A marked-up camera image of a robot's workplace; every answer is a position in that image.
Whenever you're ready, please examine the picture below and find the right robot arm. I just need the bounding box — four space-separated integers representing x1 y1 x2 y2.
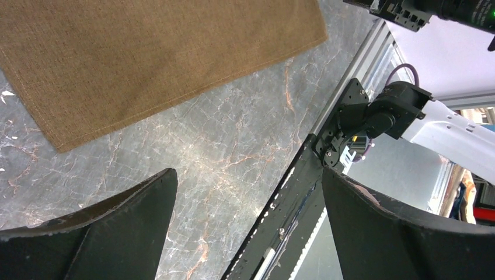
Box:
312 1 494 183

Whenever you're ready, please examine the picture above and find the brown cloth napkin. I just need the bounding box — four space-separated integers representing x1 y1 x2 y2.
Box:
1 1 327 152

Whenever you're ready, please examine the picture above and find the white toothed cable strip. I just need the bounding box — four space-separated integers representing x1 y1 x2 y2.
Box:
253 208 329 280

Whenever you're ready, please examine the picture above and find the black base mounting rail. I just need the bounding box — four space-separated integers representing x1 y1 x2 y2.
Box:
221 78 370 280

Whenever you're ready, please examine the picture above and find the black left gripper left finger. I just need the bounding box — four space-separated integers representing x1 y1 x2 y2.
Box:
1 169 178 279

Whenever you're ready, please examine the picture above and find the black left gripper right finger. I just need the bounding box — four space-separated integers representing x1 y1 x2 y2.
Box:
322 168 494 279

